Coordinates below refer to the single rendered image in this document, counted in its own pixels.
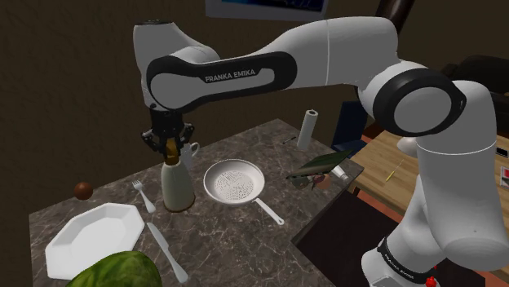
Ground cream bottle with brown neck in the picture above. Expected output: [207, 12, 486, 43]
[161, 137, 197, 214]

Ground wall picture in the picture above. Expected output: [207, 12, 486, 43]
[205, 0, 330, 23]

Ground blue chair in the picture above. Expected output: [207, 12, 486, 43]
[330, 100, 370, 154]

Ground wooden table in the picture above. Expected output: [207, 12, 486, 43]
[348, 130, 509, 276]

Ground brown ball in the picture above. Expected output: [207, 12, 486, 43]
[73, 182, 94, 201]

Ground white octagonal plate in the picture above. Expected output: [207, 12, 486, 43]
[44, 202, 146, 280]

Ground green watermelon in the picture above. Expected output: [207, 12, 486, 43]
[65, 250, 163, 287]

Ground green book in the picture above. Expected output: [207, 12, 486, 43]
[285, 149, 356, 179]

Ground white fork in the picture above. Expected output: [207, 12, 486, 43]
[132, 179, 157, 214]

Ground white knife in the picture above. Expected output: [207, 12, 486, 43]
[146, 221, 189, 284]

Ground yellow pencil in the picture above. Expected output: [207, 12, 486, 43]
[384, 158, 405, 183]

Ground brown sunglasses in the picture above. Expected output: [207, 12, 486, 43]
[290, 174, 332, 192]

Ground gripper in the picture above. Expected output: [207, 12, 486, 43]
[140, 108, 197, 156]

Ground white colander with handle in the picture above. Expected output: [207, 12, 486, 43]
[202, 158, 285, 227]

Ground white mug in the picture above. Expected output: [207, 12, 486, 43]
[182, 141, 201, 170]

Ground white paper towel roll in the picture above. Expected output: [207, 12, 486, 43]
[296, 108, 320, 151]

